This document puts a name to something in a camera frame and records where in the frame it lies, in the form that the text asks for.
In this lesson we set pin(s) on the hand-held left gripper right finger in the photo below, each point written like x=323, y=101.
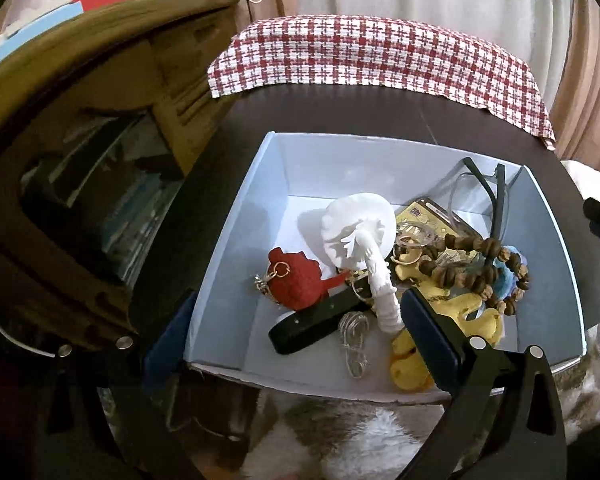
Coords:
x=430, y=340

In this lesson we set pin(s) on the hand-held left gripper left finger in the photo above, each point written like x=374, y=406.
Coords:
x=172, y=340

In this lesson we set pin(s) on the bright yellow toy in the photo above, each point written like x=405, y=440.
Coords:
x=405, y=365

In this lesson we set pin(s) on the light blue charm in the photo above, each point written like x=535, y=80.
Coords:
x=505, y=282

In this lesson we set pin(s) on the eyeglasses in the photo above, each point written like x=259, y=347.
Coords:
x=500, y=200

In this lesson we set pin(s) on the clear round keyring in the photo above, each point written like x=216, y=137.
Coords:
x=410, y=235

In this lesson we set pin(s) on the yellow card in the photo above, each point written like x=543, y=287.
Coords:
x=420, y=212

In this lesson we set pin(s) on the white mushroom figure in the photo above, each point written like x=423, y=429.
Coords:
x=360, y=215

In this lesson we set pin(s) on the light blue cardboard box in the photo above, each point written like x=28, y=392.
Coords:
x=260, y=220

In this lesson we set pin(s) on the white bedding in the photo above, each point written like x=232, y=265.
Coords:
x=590, y=177

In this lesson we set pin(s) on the brown white furry blanket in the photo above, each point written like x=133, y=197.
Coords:
x=340, y=440

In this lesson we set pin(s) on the row of books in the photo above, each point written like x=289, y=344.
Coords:
x=105, y=185

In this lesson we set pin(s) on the red white checkered cloth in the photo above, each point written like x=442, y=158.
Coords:
x=380, y=55

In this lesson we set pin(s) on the brown wooden cabinet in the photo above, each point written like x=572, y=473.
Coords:
x=55, y=85

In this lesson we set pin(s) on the light blue book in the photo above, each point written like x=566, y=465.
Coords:
x=30, y=30

